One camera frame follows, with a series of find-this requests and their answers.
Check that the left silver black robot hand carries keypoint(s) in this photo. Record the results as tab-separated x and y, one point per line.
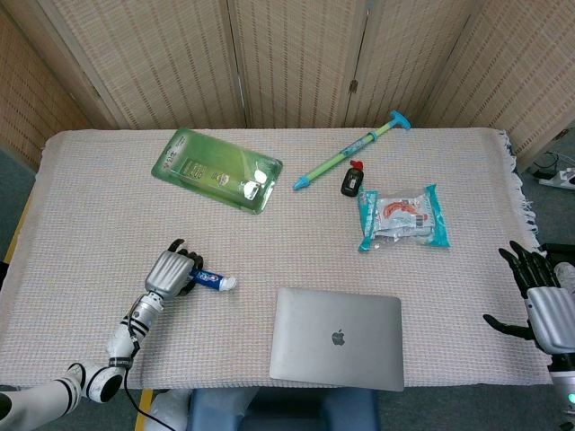
167	274

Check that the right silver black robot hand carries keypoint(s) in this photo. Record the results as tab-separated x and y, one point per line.
552	314

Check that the blue white toothpaste tube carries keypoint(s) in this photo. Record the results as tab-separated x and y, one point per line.
216	281

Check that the blue robot base seat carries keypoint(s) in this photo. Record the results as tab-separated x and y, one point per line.
287	410

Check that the small black bottle red cap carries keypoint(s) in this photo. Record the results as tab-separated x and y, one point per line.
351	182

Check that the white woven tablecloth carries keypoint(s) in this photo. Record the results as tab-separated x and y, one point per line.
112	215

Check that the green blister pack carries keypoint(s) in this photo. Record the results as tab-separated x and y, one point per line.
211	166

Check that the white power strip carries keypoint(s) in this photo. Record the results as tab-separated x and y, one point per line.
559	179

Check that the teal clear snack bag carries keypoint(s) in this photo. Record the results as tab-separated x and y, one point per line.
404	220

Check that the grey closed laptop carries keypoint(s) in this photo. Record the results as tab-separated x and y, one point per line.
337	336

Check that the green blue toy water squirter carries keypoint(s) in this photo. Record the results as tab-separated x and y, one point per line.
341	155

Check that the beige woven folding screen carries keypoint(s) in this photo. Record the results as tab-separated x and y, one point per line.
292	58

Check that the metal screen hinge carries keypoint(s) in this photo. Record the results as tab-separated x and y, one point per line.
353	86

